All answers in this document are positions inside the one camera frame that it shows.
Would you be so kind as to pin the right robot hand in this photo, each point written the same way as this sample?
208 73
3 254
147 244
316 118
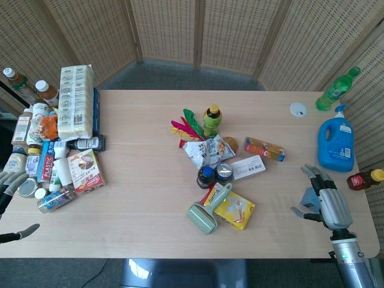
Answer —
331 205

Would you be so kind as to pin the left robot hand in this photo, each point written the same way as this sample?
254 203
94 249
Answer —
10 184

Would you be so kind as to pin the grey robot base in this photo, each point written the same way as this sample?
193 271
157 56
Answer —
183 273

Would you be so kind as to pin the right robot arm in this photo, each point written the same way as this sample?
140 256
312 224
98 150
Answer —
351 261

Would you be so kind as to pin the orange plastic snack packet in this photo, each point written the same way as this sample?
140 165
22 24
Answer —
47 127

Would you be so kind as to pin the white snack bag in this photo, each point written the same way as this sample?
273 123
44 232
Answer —
208 151

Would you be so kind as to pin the colourful feather toy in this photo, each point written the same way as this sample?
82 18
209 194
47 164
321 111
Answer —
186 127

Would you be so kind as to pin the silver lid jar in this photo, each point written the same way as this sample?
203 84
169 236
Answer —
27 187

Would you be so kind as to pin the small blue box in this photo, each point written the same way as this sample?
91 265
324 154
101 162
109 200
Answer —
310 198

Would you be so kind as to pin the cream sauce jar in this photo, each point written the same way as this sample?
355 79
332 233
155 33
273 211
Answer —
15 162

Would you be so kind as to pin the small blue label jar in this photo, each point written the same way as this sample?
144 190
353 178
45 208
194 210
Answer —
33 163

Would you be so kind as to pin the small white cap bottle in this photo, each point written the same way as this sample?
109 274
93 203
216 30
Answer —
41 193

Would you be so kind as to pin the brown tea bottle yellow cap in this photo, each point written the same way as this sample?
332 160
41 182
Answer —
364 179

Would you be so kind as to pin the plastic wrap box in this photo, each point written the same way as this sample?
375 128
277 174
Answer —
47 162

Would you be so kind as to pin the white tube bottle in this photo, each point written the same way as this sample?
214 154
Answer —
61 172

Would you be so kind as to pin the beige labelled bottle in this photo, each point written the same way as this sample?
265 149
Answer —
22 127

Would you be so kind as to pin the blue detergent pump bottle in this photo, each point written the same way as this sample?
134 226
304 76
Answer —
336 147

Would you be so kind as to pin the red white food box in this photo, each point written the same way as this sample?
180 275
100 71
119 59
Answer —
85 171

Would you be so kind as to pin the white round container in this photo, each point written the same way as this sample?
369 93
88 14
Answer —
40 112

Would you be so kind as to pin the orange red carton box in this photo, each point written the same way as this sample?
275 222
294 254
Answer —
264 149

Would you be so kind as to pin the dark bottle white label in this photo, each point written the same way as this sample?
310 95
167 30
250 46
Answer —
90 144

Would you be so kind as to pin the white barcode label card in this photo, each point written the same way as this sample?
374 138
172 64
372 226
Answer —
248 167

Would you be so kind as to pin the yellow packet with picture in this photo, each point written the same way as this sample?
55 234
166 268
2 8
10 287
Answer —
237 210

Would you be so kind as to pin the brown drink bottle white cap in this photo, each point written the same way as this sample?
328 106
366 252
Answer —
48 92

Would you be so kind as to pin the tea bottle white cap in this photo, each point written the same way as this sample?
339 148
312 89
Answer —
19 84

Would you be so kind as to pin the white round lid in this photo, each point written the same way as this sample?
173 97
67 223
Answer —
298 109

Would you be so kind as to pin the white paper towel pack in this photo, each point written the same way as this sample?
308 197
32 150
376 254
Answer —
75 102

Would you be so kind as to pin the silver top tin can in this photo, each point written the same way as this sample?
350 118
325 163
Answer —
224 172

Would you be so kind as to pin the blue flat box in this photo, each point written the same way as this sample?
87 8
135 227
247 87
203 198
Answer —
96 111

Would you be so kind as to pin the green soda bottle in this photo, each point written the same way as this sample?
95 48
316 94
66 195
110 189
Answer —
334 91

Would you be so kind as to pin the green lint roller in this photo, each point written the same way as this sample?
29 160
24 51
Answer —
207 214

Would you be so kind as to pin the dark jar blue lid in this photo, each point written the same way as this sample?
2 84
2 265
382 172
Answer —
205 177

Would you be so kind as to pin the green tea bottle yellow cap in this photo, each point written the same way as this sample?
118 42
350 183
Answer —
211 121

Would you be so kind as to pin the folding bamboo screen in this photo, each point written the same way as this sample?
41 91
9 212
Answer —
192 36

